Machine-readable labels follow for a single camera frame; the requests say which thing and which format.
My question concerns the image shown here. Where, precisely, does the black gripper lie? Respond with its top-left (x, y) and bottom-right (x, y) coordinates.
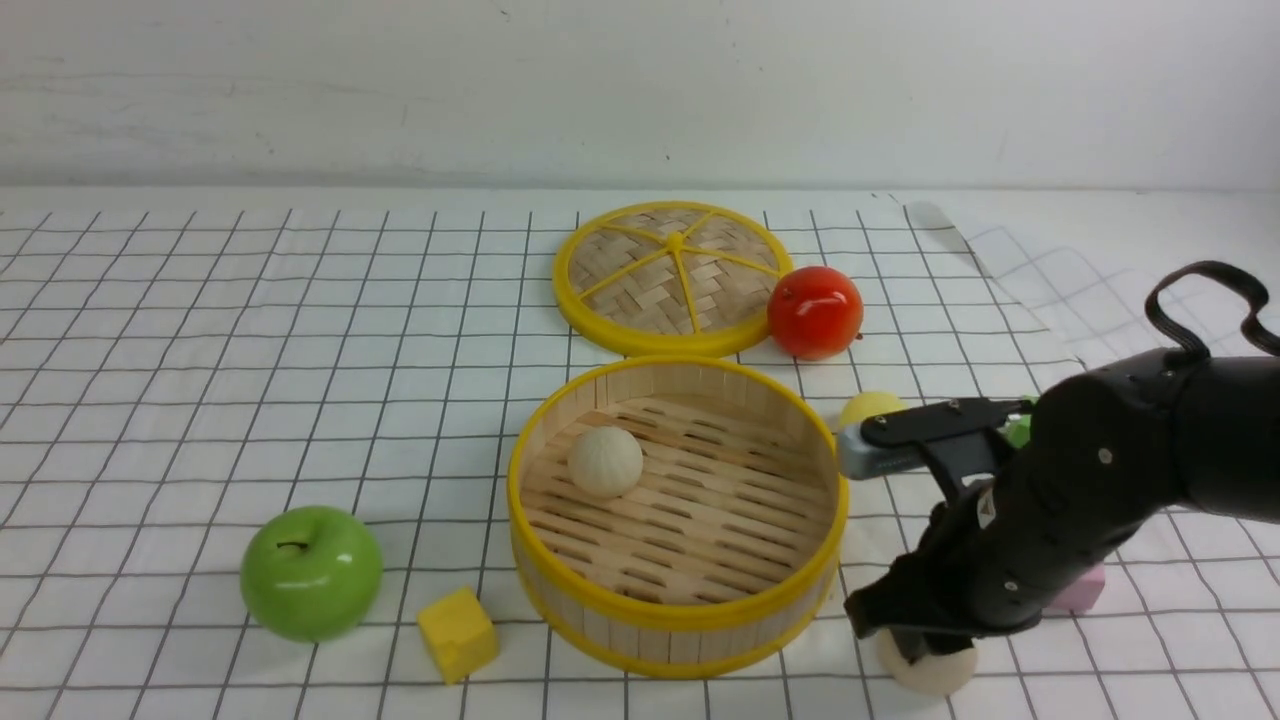
top-left (845, 375), bottom-right (1184, 664)

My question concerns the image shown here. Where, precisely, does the white bun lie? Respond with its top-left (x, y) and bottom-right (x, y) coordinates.
top-left (876, 630), bottom-right (979, 698)
top-left (566, 427), bottom-right (645, 498)

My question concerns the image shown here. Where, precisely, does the yellow bun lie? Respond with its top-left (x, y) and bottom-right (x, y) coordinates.
top-left (836, 391), bottom-right (908, 429)

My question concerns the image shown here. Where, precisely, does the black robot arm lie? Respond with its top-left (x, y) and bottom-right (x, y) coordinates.
top-left (835, 351), bottom-right (1279, 661)

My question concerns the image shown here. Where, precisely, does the bamboo steamer tray yellow rim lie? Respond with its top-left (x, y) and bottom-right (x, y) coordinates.
top-left (507, 356), bottom-right (849, 679)

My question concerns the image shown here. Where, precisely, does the woven bamboo steamer lid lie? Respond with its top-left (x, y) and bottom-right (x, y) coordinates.
top-left (550, 201), bottom-right (795, 357)

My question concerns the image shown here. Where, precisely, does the pink cube block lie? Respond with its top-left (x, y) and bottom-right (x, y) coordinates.
top-left (1047, 564), bottom-right (1106, 612)

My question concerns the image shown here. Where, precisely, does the green cube block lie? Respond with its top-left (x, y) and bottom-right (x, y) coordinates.
top-left (1002, 396), bottom-right (1038, 448)

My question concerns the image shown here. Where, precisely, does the red tomato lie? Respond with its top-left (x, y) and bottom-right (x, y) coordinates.
top-left (765, 266), bottom-right (865, 363)

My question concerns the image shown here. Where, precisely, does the yellow cube block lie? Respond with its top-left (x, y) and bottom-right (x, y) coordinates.
top-left (416, 585), bottom-right (500, 685)

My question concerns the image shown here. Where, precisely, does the green apple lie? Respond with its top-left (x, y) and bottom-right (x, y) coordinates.
top-left (239, 505), bottom-right (384, 643)

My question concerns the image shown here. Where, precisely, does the white checkered tablecloth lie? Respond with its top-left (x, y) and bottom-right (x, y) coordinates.
top-left (1, 202), bottom-right (1277, 719)

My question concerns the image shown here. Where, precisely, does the black cable loop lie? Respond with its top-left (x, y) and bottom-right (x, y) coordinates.
top-left (1144, 261), bottom-right (1280, 359)

